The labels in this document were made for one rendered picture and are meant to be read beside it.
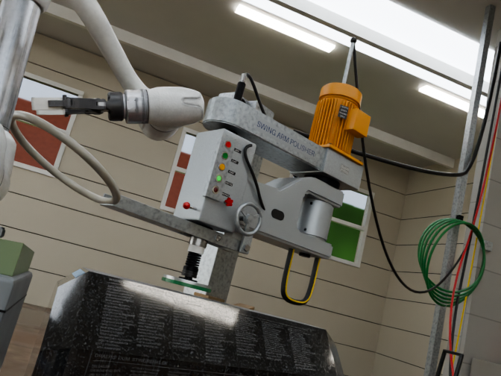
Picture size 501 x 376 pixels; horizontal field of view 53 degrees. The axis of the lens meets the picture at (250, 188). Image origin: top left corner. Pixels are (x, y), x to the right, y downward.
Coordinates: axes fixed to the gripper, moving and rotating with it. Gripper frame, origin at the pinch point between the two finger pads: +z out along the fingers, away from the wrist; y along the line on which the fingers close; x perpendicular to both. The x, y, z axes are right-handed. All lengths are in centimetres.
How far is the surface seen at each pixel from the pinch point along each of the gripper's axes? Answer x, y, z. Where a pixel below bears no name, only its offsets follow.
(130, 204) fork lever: 31, -63, -27
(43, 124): 1.7, -41.1, 1.4
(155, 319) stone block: 72, -46, -32
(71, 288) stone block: 60, -54, -4
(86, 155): 12.2, -38.2, -11.0
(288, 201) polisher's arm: 37, -86, -103
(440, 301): 137, -191, -280
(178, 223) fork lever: 41, -69, -46
